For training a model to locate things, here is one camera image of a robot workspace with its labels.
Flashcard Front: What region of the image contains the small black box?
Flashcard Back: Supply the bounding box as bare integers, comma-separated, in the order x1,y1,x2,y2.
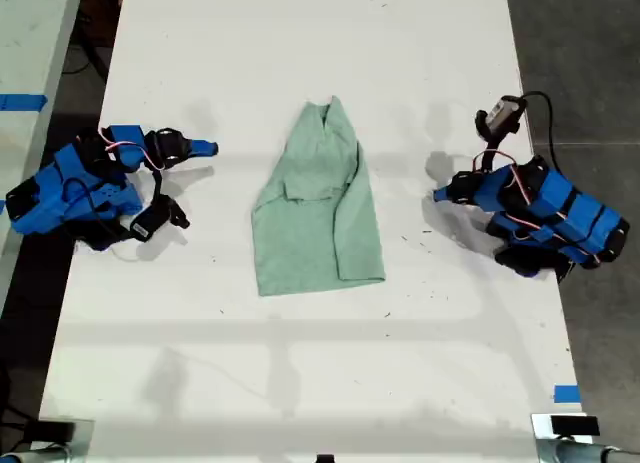
549,416,601,437

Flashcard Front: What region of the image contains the black camera cable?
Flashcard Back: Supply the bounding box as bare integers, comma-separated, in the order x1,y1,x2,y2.
519,91,562,172

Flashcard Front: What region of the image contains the metal table leg tube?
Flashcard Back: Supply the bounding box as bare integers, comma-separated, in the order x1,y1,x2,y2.
537,437,640,463
0,444,72,463

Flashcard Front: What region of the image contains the short black camera stalk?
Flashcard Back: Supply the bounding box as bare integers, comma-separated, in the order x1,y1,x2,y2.
473,110,519,160
152,170,192,230

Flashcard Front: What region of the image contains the pale green T-shirt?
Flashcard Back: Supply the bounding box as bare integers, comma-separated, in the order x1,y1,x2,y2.
251,95,387,298

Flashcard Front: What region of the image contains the black camera box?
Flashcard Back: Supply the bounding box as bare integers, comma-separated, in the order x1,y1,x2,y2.
487,95,527,132
129,206,169,243

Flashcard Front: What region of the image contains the short blue tape strip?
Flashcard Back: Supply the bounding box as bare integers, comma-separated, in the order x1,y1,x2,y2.
553,384,583,405

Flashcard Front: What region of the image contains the long blue tape strip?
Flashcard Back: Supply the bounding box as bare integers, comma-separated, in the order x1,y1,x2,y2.
0,93,49,113

